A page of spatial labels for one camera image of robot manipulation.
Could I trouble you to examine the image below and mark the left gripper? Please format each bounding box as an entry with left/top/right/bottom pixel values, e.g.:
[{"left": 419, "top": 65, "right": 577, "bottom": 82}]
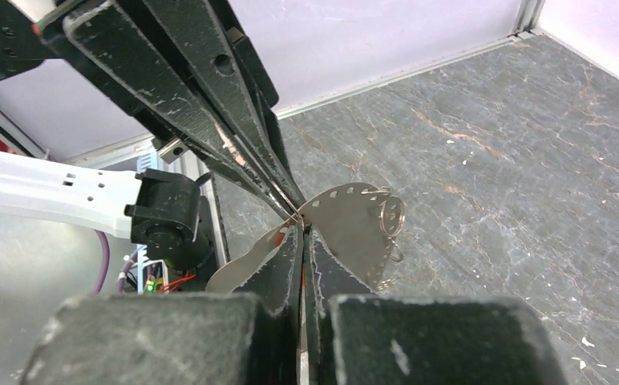
[{"left": 0, "top": 1, "right": 305, "bottom": 217}]

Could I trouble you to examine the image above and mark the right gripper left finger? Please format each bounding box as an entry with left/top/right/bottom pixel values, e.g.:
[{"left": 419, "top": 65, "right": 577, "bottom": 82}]
[{"left": 20, "top": 225, "right": 303, "bottom": 384}]

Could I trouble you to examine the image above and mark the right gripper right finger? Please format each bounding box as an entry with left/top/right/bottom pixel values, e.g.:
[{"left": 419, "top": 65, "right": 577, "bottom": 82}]
[{"left": 304, "top": 226, "right": 566, "bottom": 384}]

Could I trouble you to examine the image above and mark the large metal keyring plate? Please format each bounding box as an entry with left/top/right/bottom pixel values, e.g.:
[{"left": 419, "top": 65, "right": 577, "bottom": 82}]
[{"left": 204, "top": 182, "right": 407, "bottom": 294}]

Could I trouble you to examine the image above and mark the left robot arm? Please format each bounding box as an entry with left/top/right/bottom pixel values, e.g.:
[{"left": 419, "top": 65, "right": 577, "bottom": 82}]
[{"left": 0, "top": 1, "right": 305, "bottom": 261}]

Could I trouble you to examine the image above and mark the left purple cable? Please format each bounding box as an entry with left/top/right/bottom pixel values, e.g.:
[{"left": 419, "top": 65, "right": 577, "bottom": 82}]
[{"left": 92, "top": 229, "right": 154, "bottom": 294}]

